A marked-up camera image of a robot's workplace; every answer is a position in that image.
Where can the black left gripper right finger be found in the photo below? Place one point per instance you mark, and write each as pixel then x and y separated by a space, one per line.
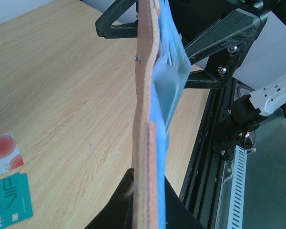
pixel 177 215

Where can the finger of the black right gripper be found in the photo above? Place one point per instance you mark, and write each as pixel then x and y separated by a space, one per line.
pixel 225 43
pixel 104 25

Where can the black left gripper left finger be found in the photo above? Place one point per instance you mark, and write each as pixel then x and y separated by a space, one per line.
pixel 118 212

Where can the pink card holder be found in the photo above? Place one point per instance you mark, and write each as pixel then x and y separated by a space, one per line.
pixel 161 71

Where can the teal credit card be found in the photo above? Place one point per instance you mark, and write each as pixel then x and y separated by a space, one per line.
pixel 15 200

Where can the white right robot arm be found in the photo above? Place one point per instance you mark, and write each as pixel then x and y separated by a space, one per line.
pixel 267 99

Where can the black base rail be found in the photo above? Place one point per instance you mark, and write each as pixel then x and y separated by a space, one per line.
pixel 200 191

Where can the grey slotted cable duct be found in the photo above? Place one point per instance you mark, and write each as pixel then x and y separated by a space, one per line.
pixel 236 205

